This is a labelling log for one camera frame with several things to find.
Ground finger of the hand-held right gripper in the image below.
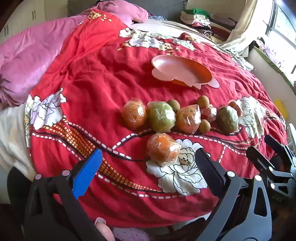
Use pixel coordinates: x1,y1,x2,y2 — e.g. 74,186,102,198
246,146,278,178
264,134,296,163

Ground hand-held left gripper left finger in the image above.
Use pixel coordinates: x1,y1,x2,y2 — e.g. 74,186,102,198
24,149,109,241

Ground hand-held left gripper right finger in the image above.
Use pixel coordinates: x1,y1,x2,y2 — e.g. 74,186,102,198
195,148,273,241

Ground longan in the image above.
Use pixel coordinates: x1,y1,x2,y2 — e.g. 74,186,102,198
198,120,211,133
167,99,180,113
197,95,210,109

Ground green citrus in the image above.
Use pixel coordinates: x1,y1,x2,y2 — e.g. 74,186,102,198
216,105,239,135
147,101,176,133

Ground small reddish orange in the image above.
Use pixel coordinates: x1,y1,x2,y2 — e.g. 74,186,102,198
201,104,218,123

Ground pink bowl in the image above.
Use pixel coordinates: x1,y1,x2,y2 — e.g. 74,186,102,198
151,55,220,89

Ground person's left hand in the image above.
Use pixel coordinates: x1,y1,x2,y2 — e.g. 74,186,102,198
94,217,116,241

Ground yellow card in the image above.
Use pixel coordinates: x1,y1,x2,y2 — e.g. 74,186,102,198
275,99,287,118

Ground person's patterned pants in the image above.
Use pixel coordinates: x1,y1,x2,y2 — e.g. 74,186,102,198
111,227,151,241

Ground red floral blanket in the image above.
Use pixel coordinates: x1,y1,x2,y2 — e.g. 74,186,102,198
23,10,287,229

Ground green window seat mat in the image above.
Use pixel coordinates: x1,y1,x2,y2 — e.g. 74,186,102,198
253,45,296,86

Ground green white patterned cloth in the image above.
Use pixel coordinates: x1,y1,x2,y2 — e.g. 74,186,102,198
229,52,255,71

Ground purple cloth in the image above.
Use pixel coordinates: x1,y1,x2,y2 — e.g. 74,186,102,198
254,37,296,75

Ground window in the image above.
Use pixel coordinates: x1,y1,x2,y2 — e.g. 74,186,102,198
264,2,296,77

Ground cream curtain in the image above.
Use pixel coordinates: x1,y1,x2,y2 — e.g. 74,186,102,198
222,0,274,56

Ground pink quilt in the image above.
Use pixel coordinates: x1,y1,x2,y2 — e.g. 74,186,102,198
0,15,93,107

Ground stack of folded clothes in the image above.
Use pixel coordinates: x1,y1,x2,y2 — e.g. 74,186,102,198
180,10,236,40

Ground cream bedsheet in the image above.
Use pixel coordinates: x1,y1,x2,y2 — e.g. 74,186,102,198
129,20,232,47

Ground green folded garment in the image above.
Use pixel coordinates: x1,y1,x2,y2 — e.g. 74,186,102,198
186,8,211,18

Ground blue patterned cloth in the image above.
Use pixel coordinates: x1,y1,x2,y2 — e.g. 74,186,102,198
148,13,167,21

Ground pink pillow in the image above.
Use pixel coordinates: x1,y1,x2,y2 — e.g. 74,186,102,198
96,0,149,24

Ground grey padded headboard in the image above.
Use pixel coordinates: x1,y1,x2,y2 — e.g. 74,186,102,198
67,0,192,21

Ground white wardrobe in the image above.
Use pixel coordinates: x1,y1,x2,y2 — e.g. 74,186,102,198
0,0,70,44

